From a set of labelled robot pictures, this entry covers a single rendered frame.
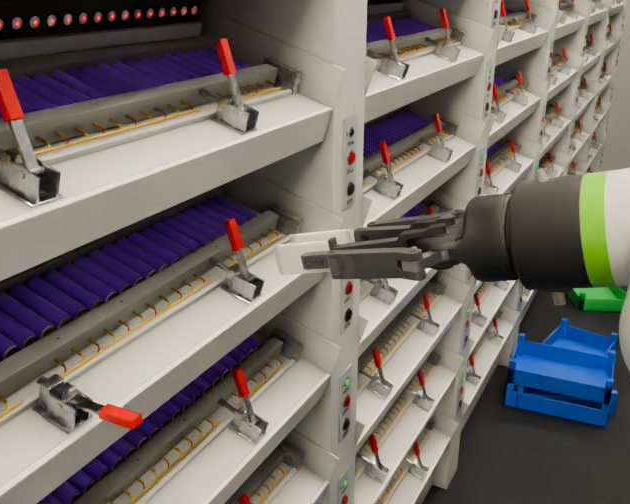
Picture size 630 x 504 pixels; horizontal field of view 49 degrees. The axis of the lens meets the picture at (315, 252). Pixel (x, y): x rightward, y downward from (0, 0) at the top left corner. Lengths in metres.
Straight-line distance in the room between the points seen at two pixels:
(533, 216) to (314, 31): 0.42
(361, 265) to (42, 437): 0.30
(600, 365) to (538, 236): 1.91
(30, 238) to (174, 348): 0.23
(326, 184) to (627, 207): 0.45
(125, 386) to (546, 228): 0.38
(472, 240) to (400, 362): 0.84
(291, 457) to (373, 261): 0.56
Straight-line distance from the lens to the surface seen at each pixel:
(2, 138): 0.58
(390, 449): 1.50
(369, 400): 1.29
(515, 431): 2.24
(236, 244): 0.77
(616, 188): 0.57
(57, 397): 0.61
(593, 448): 2.25
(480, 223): 0.59
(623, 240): 0.56
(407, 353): 1.45
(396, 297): 1.25
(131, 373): 0.67
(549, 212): 0.57
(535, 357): 2.47
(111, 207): 0.58
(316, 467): 1.13
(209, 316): 0.75
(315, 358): 1.02
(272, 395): 0.96
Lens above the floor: 1.28
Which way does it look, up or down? 22 degrees down
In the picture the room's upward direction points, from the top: straight up
